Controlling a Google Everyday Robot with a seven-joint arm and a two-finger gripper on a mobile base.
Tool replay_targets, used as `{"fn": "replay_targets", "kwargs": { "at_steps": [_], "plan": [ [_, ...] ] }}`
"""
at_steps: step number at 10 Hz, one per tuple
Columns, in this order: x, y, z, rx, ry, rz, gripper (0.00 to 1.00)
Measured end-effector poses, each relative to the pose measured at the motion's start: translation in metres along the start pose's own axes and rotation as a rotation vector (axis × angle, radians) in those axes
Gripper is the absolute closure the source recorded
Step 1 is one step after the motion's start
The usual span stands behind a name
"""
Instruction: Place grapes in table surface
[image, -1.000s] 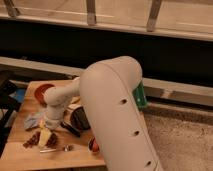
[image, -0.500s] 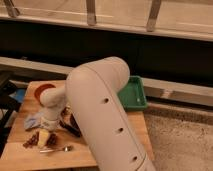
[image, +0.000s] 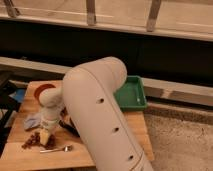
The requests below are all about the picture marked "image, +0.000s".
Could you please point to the blue object at left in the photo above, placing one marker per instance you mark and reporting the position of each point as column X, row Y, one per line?
column 18, row 95

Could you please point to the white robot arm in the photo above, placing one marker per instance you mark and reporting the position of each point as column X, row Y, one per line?
column 87, row 94

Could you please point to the bunch of dark grapes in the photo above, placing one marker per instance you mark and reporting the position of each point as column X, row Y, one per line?
column 34, row 140

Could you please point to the wooden table board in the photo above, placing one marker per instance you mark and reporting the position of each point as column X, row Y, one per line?
column 15, row 158

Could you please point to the dark maroon bowl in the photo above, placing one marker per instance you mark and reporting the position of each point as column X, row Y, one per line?
column 66, row 123

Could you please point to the black chair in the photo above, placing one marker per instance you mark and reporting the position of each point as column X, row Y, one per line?
column 7, row 103

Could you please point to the green plastic tray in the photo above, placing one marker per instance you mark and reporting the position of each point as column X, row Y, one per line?
column 131, row 96

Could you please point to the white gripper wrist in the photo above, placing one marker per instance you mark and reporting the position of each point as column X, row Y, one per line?
column 49, row 121

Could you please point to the silver spoon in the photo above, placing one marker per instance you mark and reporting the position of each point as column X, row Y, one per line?
column 64, row 149

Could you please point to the red orange bowl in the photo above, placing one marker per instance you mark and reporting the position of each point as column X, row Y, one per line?
column 41, row 88

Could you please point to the grey blue cloth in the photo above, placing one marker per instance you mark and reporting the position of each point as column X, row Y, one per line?
column 32, row 121

